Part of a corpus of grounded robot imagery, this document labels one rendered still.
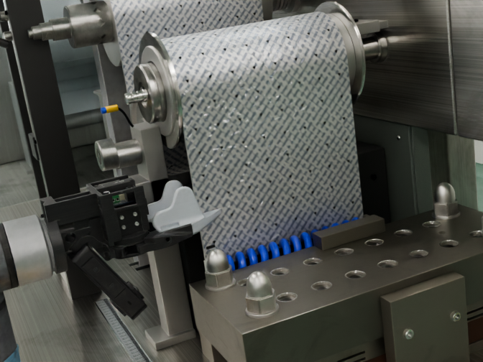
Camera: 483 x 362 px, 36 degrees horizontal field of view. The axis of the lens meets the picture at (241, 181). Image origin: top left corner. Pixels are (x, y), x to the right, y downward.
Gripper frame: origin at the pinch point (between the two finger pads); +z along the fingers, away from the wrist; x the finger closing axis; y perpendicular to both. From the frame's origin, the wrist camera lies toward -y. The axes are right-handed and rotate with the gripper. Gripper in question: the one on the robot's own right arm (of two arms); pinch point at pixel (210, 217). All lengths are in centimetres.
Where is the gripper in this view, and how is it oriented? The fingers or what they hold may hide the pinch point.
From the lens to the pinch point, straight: 93.5
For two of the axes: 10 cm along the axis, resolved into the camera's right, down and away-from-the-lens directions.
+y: -1.4, -9.5, -2.7
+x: -4.0, -2.0, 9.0
